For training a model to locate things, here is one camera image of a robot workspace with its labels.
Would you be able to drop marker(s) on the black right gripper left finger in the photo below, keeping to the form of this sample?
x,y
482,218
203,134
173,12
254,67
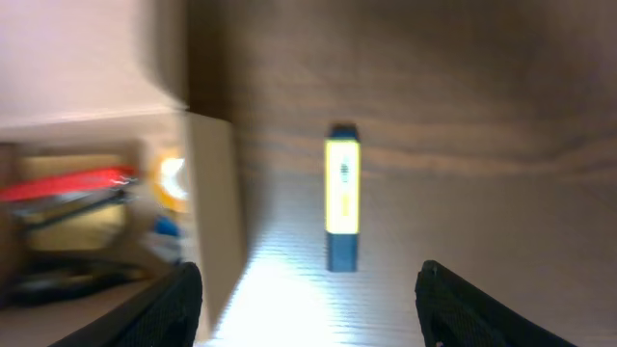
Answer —
x,y
166,314

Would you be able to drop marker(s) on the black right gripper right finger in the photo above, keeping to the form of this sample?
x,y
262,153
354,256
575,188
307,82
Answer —
x,y
454,313

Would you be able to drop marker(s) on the yellow adhesive tape roll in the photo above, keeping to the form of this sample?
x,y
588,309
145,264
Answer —
x,y
168,179

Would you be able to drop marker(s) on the cardboard box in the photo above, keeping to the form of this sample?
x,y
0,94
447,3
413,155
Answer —
x,y
134,79

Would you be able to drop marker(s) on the red black stapler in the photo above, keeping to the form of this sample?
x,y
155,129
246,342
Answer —
x,y
43,202

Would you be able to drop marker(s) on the yellow blue highlighter pen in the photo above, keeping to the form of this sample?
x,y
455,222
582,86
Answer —
x,y
342,183

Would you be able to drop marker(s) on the white blue staples box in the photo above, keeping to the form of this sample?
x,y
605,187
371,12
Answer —
x,y
164,239

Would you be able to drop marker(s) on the black correction tape dispenser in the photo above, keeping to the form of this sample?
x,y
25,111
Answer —
x,y
68,279

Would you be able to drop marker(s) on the yellow sticky note pad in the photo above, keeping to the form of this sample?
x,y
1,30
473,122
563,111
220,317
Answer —
x,y
83,221

